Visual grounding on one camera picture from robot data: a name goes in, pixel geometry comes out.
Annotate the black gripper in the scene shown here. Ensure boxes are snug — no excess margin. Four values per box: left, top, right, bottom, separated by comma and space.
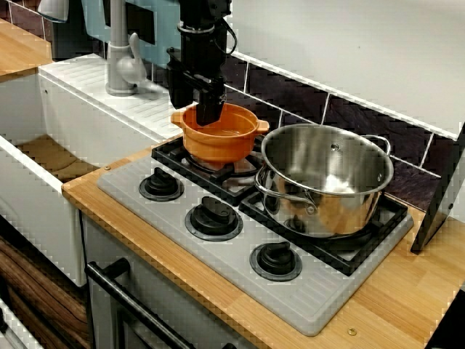
166, 21, 227, 128

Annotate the orange plastic pot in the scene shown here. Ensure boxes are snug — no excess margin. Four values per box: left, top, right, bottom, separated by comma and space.
170, 103, 270, 164

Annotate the black burner grate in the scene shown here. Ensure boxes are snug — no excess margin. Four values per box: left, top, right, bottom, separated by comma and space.
238, 188, 410, 277
151, 134, 266, 208

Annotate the pale blue plastic box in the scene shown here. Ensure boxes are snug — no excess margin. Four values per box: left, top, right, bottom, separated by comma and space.
81, 0, 197, 76

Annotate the grey toy faucet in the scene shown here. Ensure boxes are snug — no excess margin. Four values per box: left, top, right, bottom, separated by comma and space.
105, 0, 148, 97

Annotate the black stove knob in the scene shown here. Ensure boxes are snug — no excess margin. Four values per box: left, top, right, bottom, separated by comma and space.
138, 167, 185, 203
248, 240, 303, 283
185, 196, 243, 241

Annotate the dark tile backsplash panel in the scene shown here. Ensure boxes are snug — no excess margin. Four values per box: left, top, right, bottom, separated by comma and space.
0, 0, 461, 212

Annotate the grey toy stove panel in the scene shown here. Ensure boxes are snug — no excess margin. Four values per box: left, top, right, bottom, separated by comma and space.
97, 134, 415, 337

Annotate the stainless steel pot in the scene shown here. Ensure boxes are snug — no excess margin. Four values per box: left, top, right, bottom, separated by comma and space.
254, 123, 395, 239

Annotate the white toy sink basin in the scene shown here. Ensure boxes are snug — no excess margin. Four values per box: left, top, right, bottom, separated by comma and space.
0, 53, 223, 288

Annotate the white toy kitchen cabinet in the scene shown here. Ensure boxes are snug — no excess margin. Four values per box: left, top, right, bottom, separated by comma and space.
79, 210, 262, 349

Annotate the black side panel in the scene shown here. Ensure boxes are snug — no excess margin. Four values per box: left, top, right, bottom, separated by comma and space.
410, 121, 465, 254

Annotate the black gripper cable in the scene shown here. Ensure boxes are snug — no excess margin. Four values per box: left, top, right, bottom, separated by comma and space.
214, 17, 238, 56

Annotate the black oven door handle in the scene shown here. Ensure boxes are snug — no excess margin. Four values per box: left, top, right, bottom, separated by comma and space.
85, 257, 197, 349

